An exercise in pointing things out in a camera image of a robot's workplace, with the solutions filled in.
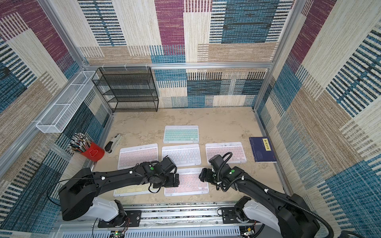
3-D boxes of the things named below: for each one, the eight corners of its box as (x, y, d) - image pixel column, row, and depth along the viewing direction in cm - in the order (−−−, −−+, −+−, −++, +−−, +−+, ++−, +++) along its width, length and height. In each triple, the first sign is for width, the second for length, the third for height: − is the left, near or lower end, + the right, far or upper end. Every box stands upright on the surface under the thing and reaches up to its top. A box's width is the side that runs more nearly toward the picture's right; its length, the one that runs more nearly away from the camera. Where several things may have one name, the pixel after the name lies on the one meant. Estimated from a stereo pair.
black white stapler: (106, 152, 99) (103, 148, 95) (118, 136, 107) (114, 132, 103) (111, 153, 99) (108, 149, 95) (122, 138, 107) (119, 133, 102)
